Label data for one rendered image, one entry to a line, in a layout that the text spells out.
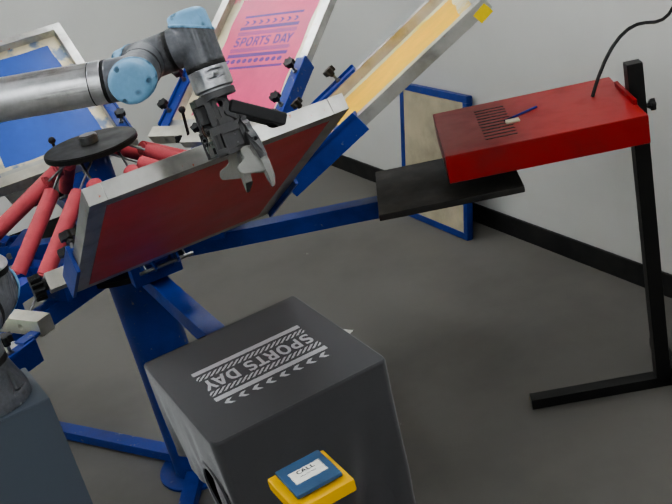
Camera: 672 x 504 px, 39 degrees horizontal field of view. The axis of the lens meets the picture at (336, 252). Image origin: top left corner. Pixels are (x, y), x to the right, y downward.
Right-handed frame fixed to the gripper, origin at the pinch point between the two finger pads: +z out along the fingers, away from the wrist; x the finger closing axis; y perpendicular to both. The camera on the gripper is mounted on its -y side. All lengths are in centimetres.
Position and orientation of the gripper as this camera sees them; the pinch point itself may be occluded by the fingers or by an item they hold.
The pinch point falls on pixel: (264, 188)
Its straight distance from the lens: 178.4
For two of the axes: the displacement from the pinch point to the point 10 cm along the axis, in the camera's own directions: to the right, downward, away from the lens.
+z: 3.5, 9.3, 1.4
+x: 3.9, -0.1, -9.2
